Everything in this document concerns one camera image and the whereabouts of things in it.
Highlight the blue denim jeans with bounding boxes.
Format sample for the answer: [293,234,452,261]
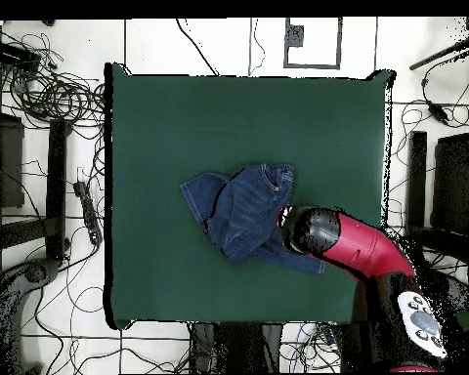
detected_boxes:
[179,162,327,274]

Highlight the black flat box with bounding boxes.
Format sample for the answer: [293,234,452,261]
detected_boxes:
[0,39,43,66]

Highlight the dark green table cloth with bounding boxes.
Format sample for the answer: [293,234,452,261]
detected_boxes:
[103,62,396,331]

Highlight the black stand bar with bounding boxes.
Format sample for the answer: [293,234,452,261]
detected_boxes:
[44,117,72,262]
[406,130,428,231]

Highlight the dark square case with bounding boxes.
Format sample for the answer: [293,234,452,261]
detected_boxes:
[430,131,469,235]
[0,110,25,209]

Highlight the black power adapter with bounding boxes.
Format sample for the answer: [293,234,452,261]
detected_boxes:
[426,102,449,125]

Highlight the black power strip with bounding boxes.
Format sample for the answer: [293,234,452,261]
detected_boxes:
[72,180,104,246]

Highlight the black tripod leg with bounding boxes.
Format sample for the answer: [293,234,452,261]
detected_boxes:
[408,36,469,71]

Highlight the grey wheeled stand leg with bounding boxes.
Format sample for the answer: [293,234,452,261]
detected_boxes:
[0,257,62,374]

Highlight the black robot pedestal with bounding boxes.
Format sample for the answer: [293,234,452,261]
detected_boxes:
[188,321,285,375]

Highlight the grey square frame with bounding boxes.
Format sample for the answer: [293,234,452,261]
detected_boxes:
[282,17,343,70]

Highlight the black cable tangle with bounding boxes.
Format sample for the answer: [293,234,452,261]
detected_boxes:
[0,22,107,130]

